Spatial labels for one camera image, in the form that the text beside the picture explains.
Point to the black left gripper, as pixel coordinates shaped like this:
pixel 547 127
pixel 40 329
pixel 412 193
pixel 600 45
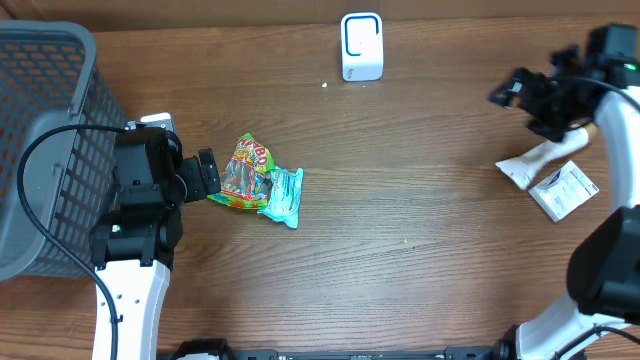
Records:
pixel 203 175

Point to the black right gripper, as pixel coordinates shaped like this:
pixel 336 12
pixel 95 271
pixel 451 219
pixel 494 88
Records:
pixel 527 78

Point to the colourful Haribo candy bag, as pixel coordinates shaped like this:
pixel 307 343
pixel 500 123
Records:
pixel 245 182

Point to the white tube with gold cap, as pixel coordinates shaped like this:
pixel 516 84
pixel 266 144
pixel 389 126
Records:
pixel 523 169

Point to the teal tissue packet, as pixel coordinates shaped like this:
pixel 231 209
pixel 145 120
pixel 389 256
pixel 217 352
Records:
pixel 285 197

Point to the white Hansaplast plaster box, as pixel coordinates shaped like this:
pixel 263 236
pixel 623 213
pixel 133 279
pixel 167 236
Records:
pixel 563 191

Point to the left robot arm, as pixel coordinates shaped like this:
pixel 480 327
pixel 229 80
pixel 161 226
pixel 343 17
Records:
pixel 133 244

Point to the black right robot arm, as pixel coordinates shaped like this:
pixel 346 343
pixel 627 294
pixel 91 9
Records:
pixel 602 282

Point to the white barcode scanner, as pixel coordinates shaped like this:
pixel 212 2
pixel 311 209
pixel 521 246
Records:
pixel 362 47

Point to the grey plastic shopping basket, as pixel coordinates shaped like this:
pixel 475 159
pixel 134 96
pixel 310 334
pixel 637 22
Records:
pixel 50 79

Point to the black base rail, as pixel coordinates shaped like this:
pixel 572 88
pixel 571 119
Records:
pixel 220 349

